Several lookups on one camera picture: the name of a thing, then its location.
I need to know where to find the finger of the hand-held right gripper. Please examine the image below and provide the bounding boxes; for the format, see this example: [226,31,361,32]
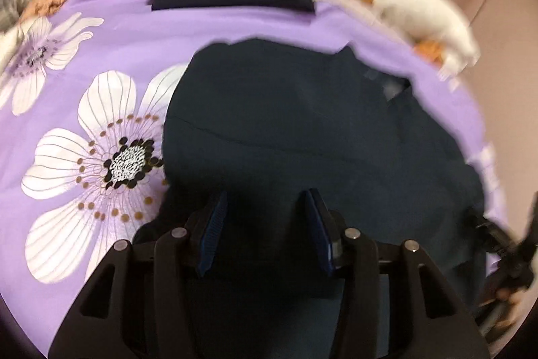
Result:
[473,210,518,254]

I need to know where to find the peach cloth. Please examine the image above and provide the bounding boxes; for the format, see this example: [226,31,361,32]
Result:
[19,0,78,21]

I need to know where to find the purple floral bedsheet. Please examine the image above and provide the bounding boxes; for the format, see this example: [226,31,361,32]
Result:
[0,0,511,343]

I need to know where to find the dark navy garment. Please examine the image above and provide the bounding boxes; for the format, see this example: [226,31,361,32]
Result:
[132,37,490,359]

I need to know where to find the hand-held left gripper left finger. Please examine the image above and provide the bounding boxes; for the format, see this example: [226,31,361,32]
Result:
[48,190,229,359]

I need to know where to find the white knitted cloth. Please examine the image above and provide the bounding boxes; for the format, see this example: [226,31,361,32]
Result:
[0,23,26,69]

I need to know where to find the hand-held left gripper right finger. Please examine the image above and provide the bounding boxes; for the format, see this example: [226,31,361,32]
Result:
[304,188,491,359]

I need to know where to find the white fluffy blanket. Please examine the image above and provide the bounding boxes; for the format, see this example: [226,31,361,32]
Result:
[366,0,482,80]

